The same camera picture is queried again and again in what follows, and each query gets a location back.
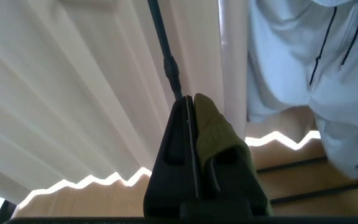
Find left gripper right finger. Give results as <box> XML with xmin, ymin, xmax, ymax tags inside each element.
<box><xmin>198</xmin><ymin>147</ymin><xmax>269</xmax><ymax>217</ymax></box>

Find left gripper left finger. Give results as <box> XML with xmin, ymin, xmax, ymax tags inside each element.
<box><xmin>143</xmin><ymin>95</ymin><xmax>200</xmax><ymax>218</ymax></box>

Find green garment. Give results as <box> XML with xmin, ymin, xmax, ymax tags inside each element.
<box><xmin>193</xmin><ymin>93</ymin><xmax>273</xmax><ymax>216</ymax></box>

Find black clothes rack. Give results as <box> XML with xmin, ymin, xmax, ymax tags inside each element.
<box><xmin>147</xmin><ymin>0</ymin><xmax>358</xmax><ymax>206</ymax></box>

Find pale grey shorts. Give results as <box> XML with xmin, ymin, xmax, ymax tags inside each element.
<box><xmin>246</xmin><ymin>0</ymin><xmax>358</xmax><ymax>181</ymax></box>

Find beige curtain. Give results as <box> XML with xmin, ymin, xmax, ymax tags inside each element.
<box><xmin>0</xmin><ymin>0</ymin><xmax>321</xmax><ymax>208</ymax></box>

